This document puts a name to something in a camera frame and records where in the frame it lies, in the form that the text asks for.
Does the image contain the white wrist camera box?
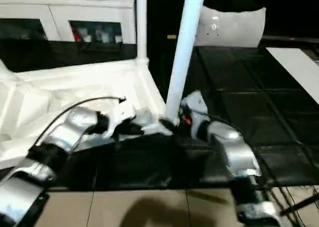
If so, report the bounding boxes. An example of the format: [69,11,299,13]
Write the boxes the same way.
[180,90,208,119]
[103,101,136,138]

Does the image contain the white plastic table top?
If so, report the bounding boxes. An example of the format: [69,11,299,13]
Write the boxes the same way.
[0,57,175,170]

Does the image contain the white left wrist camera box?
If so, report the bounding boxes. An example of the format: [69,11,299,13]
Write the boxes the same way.
[103,101,136,138]

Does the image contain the white plastic table leg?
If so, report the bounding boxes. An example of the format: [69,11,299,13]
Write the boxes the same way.
[135,0,150,67]
[0,60,14,81]
[162,0,207,124]

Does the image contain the black table frame bar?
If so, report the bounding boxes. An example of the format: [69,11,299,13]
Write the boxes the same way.
[280,194,319,217]

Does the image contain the black work mat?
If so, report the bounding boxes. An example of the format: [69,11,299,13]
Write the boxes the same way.
[0,40,319,192]

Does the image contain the white glass-door cabinet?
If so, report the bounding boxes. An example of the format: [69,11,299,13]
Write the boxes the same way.
[0,0,137,45]

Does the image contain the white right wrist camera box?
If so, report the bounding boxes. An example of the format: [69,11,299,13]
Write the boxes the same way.
[180,90,208,119]

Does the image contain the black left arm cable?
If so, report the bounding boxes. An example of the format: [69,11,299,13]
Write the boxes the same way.
[31,96,126,153]

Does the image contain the loose floor cables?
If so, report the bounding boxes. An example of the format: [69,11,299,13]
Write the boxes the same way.
[272,185,319,223]

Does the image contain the white flat board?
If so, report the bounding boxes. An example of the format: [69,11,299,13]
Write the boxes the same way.
[266,47,319,105]

